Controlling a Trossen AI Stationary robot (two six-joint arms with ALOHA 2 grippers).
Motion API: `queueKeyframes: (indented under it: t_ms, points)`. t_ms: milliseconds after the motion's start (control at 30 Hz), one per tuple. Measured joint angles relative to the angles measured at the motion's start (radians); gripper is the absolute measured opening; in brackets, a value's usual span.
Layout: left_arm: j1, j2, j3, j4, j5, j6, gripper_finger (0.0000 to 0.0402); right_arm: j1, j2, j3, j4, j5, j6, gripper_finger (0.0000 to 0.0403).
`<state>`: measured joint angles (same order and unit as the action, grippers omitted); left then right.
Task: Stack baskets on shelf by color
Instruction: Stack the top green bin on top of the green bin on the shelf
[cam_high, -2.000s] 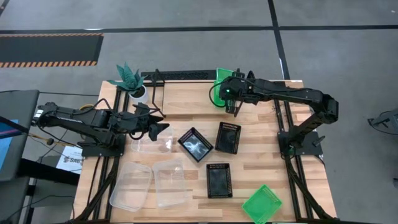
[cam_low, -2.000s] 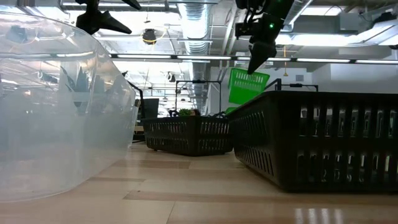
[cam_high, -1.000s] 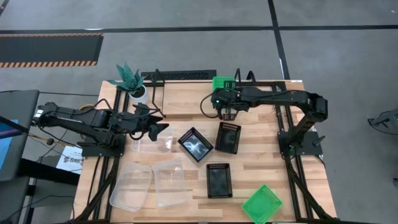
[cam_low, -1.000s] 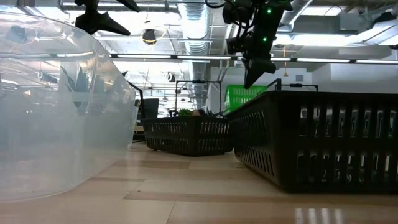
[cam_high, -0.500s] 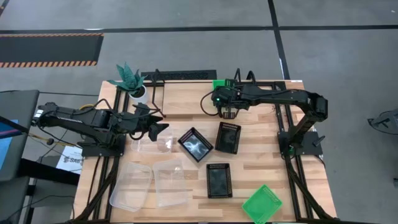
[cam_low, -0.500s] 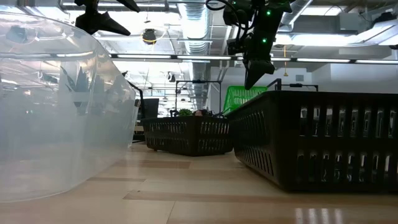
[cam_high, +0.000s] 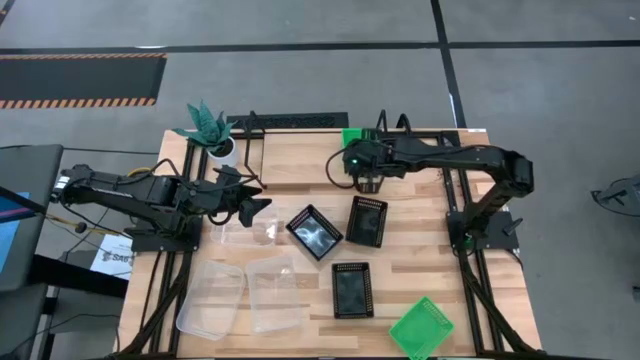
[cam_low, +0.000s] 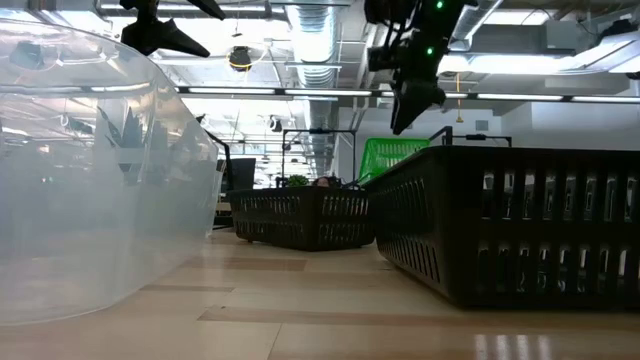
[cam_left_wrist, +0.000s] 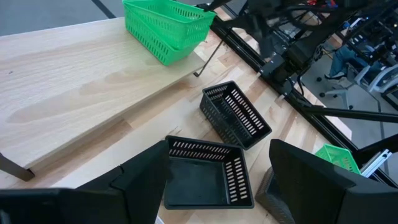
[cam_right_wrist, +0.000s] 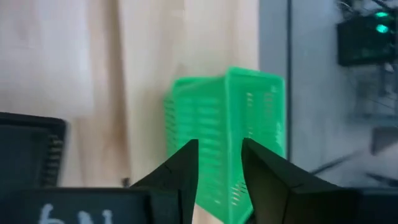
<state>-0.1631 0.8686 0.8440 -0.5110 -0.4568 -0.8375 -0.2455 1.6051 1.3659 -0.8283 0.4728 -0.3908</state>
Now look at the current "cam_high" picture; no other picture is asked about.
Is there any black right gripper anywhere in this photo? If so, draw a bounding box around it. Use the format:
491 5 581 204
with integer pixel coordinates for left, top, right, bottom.
342 138 399 195

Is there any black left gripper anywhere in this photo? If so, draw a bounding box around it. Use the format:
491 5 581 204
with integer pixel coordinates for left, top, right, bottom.
199 167 274 229

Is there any clear plastic basket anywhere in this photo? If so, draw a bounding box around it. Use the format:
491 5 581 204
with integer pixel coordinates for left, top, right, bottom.
212 204 280 249
244 257 304 335
175 259 246 341

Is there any black plastic basket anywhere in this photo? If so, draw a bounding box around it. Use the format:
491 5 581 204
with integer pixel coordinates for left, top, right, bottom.
331 261 375 320
285 203 345 262
345 195 389 249

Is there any green plastic basket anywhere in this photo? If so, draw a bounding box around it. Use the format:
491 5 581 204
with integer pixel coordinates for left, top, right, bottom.
341 128 384 149
388 295 456 360

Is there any artificial plant in white pot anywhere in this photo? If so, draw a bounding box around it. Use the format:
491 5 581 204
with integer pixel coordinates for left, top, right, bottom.
172 99 241 170

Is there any white printed paper sheet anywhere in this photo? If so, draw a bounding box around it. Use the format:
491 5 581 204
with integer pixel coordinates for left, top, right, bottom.
89 233 135 280

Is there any black side bench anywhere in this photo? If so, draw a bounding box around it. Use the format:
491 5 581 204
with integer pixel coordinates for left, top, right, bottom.
27 254 130 300

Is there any black hazard-striped floor mat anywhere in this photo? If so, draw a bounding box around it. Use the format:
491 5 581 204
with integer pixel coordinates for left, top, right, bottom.
0 53 168 110

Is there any grey cart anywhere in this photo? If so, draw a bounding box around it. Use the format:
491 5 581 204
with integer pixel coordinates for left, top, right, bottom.
0 144 65 292

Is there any blue panel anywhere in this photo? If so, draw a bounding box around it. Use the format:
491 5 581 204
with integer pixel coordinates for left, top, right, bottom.
0 192 31 276

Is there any black chair base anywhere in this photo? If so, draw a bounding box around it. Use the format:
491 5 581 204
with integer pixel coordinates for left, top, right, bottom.
591 174 640 217

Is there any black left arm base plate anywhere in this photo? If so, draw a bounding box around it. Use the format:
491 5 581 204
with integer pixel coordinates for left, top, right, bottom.
130 219 204 253

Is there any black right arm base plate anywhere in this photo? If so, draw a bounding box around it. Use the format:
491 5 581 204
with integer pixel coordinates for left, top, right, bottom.
446 209 520 251

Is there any black aluminium rig frame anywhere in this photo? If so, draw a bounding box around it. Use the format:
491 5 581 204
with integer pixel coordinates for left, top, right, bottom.
119 128 546 359

